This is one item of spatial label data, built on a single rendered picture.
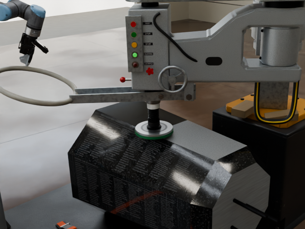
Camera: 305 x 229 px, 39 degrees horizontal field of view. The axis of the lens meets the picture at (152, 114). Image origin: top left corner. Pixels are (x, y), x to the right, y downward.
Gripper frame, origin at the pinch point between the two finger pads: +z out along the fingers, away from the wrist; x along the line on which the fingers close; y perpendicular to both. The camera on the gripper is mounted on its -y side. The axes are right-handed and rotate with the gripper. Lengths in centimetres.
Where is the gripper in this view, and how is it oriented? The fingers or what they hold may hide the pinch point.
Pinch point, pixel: (27, 66)
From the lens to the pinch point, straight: 273.9
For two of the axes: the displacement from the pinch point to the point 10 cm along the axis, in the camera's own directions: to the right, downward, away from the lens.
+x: 3.6, 5.0, -7.8
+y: -8.6, -1.4, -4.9
